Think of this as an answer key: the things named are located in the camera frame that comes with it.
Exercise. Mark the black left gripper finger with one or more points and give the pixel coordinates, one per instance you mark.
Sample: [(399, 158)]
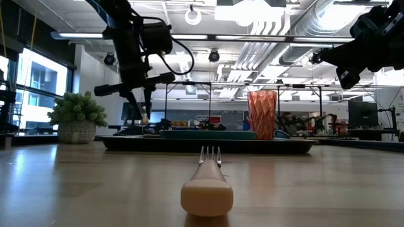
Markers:
[(147, 96), (134, 105)]

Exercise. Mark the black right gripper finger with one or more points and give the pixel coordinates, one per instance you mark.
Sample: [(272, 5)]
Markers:
[(341, 61), (347, 42)]

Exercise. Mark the red faceted cup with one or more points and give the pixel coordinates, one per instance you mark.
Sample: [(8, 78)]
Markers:
[(262, 113)]

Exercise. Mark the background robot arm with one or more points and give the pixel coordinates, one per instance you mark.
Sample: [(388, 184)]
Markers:
[(211, 126), (159, 126)]

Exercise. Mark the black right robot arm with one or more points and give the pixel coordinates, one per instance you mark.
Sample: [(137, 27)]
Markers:
[(393, 47)]

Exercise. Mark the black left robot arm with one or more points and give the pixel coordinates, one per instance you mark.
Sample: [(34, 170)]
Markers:
[(123, 38)]

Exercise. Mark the black tray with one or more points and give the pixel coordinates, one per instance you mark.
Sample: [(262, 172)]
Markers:
[(158, 145)]

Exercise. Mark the black computer monitor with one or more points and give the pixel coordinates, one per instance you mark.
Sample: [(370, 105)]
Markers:
[(126, 112), (363, 113)]

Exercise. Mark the green plant in pot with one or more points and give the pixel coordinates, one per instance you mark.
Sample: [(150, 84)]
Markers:
[(77, 108)]

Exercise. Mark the red sign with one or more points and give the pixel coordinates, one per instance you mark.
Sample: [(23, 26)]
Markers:
[(214, 119)]

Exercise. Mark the person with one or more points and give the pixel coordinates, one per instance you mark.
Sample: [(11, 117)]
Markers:
[(288, 121)]

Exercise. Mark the overhead light bar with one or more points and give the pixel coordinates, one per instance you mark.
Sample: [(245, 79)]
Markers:
[(252, 38)]

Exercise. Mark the blue box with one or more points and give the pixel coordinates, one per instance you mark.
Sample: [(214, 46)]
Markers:
[(245, 125)]

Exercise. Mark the black equipment stand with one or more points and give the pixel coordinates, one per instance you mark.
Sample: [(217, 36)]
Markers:
[(6, 101)]

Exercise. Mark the black background rig frame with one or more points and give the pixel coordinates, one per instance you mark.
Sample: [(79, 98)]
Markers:
[(166, 101), (320, 104)]

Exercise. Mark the black ceiling camera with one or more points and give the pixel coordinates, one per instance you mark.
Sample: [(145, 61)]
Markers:
[(109, 59), (315, 58), (214, 56)]

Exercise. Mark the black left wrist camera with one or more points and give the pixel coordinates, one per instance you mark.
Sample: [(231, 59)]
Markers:
[(156, 38)]

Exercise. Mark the black aluminium table frame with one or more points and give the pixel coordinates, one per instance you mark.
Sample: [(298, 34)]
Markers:
[(363, 145)]

